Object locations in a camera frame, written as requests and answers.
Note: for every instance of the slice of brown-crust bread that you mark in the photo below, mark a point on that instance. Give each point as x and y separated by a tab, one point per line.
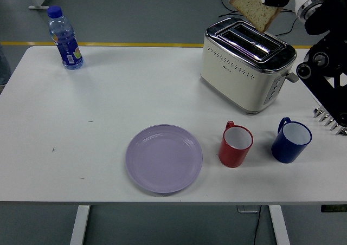
256	9

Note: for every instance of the cream and chrome toaster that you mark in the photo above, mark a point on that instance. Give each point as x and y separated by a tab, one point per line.
233	74

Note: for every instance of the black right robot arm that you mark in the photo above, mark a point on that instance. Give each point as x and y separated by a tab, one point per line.
325	93

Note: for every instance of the lilac round plate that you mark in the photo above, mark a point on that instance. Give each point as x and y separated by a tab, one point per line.
162	161

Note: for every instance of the metal toast rack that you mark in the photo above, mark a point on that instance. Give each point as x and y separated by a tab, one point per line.
343	131

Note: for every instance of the blue mug white inside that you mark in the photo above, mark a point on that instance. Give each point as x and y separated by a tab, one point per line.
284	150

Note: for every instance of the red mug white inside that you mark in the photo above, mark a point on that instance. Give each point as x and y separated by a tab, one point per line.
230	155

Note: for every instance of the black table control panel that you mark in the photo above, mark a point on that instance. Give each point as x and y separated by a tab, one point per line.
333	208

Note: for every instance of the white table leg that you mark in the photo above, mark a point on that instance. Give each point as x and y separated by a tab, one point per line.
279	226
80	226

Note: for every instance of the blue-capped plastic water bottle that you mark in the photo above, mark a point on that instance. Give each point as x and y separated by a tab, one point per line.
67	50

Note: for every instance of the grey under-table bracket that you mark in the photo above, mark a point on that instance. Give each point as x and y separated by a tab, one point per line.
248	209

